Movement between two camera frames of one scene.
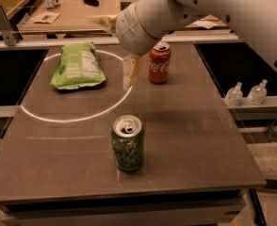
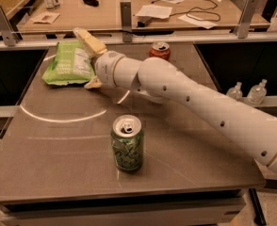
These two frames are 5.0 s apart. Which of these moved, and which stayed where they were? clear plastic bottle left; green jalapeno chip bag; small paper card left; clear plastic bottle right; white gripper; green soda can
Moved: white gripper; green jalapeno chip bag
Stayed: clear plastic bottle left; clear plastic bottle right; small paper card left; green soda can
